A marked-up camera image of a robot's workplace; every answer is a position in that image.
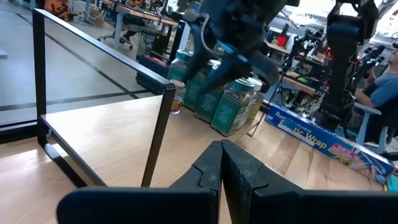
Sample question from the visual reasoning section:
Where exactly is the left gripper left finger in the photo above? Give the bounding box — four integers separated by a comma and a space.
57, 140, 223, 224

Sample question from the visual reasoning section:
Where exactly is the orange object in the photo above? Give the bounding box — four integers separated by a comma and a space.
43, 0, 73, 21

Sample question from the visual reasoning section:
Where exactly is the cork-lid saffron jar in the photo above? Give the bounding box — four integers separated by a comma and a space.
169, 78, 187, 115

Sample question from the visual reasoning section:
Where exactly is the green-lid oregano jar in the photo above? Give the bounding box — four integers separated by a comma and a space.
195, 83, 226, 123
182, 67, 208, 110
167, 49, 194, 82
210, 78, 257, 138

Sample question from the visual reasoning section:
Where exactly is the black crate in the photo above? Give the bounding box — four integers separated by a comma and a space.
135, 53, 171, 95

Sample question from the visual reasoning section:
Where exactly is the wooden shelf black frame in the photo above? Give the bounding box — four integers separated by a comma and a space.
32, 7, 282, 189

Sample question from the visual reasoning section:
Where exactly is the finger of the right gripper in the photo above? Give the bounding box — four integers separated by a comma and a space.
203, 51, 280, 93
185, 29, 218, 82

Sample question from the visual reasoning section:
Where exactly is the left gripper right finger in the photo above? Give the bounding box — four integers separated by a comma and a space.
221, 139, 398, 224

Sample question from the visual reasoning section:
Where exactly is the blue plastic wrap box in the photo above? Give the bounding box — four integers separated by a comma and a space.
264, 104, 396, 185

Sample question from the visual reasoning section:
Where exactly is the wood-top background desk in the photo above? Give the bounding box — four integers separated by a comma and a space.
101, 0, 187, 58

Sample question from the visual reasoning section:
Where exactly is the person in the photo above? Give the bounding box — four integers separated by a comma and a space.
353, 46, 398, 147

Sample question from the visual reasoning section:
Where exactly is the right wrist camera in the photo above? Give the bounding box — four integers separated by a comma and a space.
182, 8, 206, 32

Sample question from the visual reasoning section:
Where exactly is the white chair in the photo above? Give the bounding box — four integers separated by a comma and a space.
352, 101, 390, 154

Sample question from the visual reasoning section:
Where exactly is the cluttered background workbench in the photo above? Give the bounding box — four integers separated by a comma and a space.
264, 40, 330, 97

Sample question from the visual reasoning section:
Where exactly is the red cup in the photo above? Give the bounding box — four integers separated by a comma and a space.
275, 35, 289, 48

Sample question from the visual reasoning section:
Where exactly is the black office chair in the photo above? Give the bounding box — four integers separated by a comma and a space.
96, 17, 147, 51

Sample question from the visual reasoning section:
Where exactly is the teal object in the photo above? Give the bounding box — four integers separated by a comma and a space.
384, 173, 398, 193

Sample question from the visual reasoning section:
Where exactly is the black tripod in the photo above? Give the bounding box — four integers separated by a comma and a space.
269, 29, 313, 105

